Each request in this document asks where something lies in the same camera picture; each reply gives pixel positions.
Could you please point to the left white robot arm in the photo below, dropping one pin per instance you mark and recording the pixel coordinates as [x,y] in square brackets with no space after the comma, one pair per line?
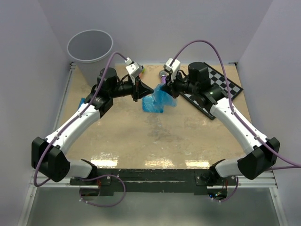
[49,154]

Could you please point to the grey plastic trash bin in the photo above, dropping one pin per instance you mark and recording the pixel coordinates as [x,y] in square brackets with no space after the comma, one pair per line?
[90,50]

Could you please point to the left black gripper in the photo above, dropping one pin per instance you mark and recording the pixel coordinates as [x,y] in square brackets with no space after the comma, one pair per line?
[144,90]

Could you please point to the black and silver chessboard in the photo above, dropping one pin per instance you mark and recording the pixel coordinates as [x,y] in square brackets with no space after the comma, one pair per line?
[216,79]

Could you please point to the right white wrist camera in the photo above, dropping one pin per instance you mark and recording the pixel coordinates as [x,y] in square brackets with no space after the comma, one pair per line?
[172,66]

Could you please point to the blue plastic trash bag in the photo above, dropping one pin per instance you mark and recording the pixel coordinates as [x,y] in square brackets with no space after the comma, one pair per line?
[156,102]

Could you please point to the purple glitter toy microphone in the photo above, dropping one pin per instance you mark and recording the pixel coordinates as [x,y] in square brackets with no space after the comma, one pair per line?
[163,74]

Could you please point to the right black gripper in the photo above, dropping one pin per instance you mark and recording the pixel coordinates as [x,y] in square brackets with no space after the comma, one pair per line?
[170,86]

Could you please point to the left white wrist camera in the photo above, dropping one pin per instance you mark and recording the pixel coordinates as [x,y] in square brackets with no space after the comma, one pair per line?
[133,69]

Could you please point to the left aluminium rail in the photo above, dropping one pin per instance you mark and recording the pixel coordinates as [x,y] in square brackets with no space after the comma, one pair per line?
[72,68]

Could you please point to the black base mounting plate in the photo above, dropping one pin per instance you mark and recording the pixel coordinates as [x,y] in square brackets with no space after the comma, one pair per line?
[196,181]

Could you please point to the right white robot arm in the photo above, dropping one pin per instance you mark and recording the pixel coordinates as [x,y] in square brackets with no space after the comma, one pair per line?
[201,83]

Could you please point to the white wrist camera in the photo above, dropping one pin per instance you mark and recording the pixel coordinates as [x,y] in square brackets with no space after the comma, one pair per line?
[172,66]
[133,69]

